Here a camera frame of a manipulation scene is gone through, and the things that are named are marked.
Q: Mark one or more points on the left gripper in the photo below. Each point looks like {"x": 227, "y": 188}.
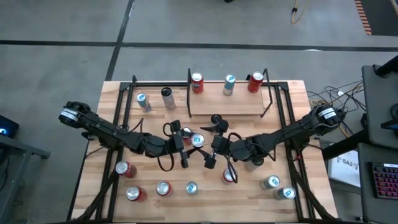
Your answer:
{"x": 178, "y": 140}

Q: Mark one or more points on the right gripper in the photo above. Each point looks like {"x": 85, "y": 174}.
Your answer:
{"x": 219, "y": 143}

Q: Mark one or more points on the blue silver Red Bull can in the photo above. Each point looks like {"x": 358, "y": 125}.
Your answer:
{"x": 229, "y": 87}
{"x": 197, "y": 140}
{"x": 191, "y": 188}
{"x": 143, "y": 101}
{"x": 286, "y": 193}
{"x": 271, "y": 182}

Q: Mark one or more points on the white Celsius can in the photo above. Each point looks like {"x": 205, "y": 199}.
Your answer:
{"x": 248, "y": 168}
{"x": 215, "y": 117}
{"x": 168, "y": 99}

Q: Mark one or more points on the red Fanta strawberry can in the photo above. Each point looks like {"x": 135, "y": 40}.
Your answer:
{"x": 227, "y": 177}
{"x": 163, "y": 187}
{"x": 197, "y": 85}

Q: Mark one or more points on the red Coca-Cola can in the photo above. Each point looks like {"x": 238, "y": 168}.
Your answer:
{"x": 255, "y": 84}
{"x": 124, "y": 169}

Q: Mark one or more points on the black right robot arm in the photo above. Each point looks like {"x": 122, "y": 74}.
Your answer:
{"x": 280, "y": 137}

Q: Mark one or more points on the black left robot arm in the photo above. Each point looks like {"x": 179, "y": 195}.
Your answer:
{"x": 102, "y": 127}

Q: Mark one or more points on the white paper sign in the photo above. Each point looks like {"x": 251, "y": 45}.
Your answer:
{"x": 345, "y": 169}

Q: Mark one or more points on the grey desk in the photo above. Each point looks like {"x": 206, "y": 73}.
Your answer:
{"x": 363, "y": 193}

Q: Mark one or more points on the grey metal stand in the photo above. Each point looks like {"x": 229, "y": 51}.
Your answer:
{"x": 25, "y": 146}

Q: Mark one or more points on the grey side table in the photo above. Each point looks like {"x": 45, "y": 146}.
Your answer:
{"x": 377, "y": 102}

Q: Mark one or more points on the backlit black keyboard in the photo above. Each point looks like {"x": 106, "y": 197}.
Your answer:
{"x": 385, "y": 180}

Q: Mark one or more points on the black monitor with blue light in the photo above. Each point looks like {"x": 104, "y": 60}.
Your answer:
{"x": 9, "y": 124}

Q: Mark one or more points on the black pole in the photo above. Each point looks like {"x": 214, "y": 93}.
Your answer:
{"x": 387, "y": 67}

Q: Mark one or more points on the black mat with orange stripes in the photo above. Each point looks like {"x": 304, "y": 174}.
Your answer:
{"x": 382, "y": 18}

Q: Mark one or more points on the wooden shelf with black frame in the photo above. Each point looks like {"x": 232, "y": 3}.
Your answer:
{"x": 217, "y": 104}

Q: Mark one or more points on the black aluminium rig frame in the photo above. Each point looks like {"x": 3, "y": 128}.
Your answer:
{"x": 155, "y": 84}

